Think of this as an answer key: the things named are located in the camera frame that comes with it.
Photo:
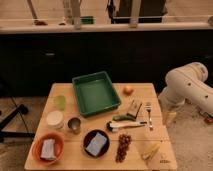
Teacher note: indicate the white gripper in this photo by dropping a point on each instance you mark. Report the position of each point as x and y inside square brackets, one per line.
[168, 115]

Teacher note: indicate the yellow banana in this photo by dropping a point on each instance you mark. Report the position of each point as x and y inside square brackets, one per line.
[150, 151]

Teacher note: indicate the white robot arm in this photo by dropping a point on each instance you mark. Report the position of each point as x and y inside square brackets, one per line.
[186, 83]

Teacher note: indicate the green plastic tray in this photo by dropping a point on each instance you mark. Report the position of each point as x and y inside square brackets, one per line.
[95, 94]

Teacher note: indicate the silver fork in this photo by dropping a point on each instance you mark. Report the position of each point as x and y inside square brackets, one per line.
[148, 109]

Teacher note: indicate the small rectangular box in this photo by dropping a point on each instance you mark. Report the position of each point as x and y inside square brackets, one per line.
[134, 108]

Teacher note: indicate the wooden table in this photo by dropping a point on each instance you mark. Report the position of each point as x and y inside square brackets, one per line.
[74, 158]

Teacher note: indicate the orange fruit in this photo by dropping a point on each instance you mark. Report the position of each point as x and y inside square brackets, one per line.
[128, 90]

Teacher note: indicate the green cucumber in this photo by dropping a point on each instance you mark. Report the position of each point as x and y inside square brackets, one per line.
[123, 117]

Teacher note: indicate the bunch of dark grapes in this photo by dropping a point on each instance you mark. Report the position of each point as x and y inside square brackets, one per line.
[123, 147]

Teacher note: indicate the blue sponge on plate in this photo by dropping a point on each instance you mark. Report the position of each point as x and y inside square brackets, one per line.
[96, 144]

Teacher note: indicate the dark round plate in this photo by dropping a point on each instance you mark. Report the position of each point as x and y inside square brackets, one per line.
[89, 136]

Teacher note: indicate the small metal cup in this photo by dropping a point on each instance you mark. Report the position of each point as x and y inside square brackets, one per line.
[74, 125]

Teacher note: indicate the green translucent cup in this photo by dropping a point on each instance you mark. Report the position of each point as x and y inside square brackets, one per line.
[60, 102]

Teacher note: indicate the orange bowl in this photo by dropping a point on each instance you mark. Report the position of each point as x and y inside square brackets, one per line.
[58, 148]

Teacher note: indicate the green box on counter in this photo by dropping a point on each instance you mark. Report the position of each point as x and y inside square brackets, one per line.
[87, 20]

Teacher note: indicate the blue sponge in orange bowl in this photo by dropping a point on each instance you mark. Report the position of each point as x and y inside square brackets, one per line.
[47, 151]

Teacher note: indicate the black chair base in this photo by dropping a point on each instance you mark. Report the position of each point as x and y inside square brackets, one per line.
[7, 128]

